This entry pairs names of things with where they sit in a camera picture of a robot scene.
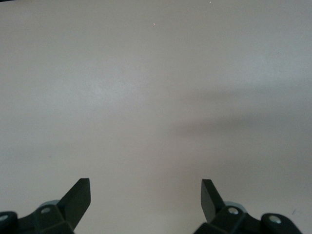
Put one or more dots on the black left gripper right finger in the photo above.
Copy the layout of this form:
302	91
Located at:
214	209

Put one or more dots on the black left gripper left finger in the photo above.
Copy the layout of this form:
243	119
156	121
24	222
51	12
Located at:
73	207

